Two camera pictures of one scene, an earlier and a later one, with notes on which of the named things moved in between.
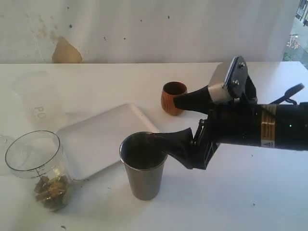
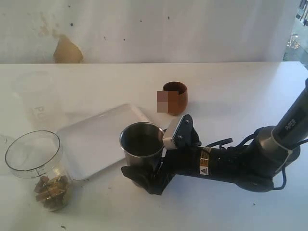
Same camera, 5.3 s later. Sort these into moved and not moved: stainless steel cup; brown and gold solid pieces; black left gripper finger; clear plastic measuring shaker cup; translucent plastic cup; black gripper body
Moved: black gripper body; black left gripper finger; stainless steel cup
Not moved: brown and gold solid pieces; clear plastic measuring shaker cup; translucent plastic cup
